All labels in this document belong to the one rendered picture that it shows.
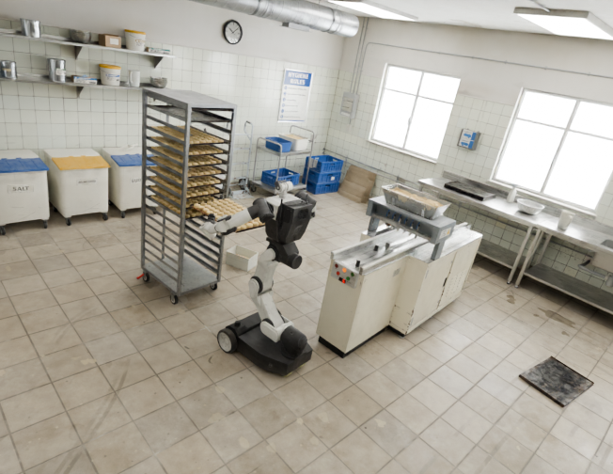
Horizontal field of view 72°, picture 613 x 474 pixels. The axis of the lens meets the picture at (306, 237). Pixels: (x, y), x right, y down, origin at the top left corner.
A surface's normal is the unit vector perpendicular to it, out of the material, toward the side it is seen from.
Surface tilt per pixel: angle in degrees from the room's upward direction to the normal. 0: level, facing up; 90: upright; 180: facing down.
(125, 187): 94
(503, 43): 90
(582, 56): 90
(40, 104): 90
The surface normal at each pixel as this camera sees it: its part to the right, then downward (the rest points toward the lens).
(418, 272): -0.67, 0.19
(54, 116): 0.68, 0.39
